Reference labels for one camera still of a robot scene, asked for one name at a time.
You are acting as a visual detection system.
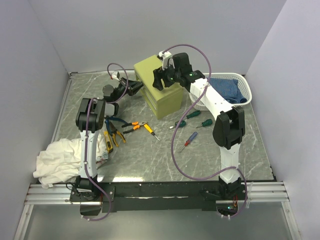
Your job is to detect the green metal drawer cabinet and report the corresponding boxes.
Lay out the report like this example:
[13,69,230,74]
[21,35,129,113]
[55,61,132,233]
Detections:
[133,55,184,120]

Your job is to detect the green stubby screwdriver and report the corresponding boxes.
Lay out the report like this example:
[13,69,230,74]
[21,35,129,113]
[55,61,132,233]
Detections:
[169,120,187,129]

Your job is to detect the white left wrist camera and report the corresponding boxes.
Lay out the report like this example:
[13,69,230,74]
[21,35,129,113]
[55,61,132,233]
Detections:
[111,71,120,81]

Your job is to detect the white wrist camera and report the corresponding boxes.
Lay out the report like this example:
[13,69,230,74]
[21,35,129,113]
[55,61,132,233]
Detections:
[157,51,173,70]
[111,71,120,81]

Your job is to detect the small green screwdriver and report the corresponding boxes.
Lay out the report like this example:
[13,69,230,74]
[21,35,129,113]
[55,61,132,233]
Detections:
[196,118,213,128]

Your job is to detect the yellow utility knife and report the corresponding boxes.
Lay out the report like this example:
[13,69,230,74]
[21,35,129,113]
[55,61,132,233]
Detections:
[103,130,114,154]

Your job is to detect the orange black pliers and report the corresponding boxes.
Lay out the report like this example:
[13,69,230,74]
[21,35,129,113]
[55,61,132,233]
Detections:
[121,121,148,134]

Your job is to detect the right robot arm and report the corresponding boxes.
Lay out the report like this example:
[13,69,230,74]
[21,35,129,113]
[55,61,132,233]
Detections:
[152,51,245,200]

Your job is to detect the white plastic basket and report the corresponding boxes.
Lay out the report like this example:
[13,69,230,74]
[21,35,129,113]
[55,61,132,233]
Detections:
[188,72,252,111]

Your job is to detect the blue checkered cloth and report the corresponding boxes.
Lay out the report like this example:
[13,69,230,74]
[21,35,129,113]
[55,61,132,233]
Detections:
[209,77,247,104]

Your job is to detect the aluminium frame rail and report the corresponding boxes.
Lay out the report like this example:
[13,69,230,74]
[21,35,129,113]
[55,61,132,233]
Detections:
[24,181,290,205]

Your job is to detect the white cloth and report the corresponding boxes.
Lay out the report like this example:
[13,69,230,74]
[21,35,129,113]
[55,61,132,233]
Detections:
[33,132,110,190]

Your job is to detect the long green screwdriver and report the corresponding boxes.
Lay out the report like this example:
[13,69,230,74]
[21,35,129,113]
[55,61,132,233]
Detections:
[183,110,201,120]

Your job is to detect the yellow handled screwdriver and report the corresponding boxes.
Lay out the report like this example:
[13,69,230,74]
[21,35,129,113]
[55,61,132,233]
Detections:
[143,123,160,141]

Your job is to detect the blue handled pliers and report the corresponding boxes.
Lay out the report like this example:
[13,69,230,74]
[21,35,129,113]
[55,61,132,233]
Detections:
[104,116,127,136]

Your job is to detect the yellow black pliers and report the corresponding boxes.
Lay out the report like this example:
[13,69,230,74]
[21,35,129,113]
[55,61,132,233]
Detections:
[109,121,127,147]

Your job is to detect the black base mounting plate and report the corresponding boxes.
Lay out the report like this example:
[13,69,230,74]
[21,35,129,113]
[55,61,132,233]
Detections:
[69,179,246,215]

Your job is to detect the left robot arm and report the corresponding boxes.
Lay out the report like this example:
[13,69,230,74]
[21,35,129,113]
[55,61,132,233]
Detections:
[72,76,144,201]

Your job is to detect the red blue screwdriver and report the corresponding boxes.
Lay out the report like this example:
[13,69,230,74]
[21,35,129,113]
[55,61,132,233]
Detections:
[179,131,198,152]

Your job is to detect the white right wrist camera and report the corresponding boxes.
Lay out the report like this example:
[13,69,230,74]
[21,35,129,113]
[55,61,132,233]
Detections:
[157,51,173,70]

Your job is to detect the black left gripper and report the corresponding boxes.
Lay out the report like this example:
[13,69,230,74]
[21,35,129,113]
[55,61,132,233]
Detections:
[114,77,145,102]

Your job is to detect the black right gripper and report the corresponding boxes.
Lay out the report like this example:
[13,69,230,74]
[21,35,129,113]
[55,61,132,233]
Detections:
[153,62,181,92]

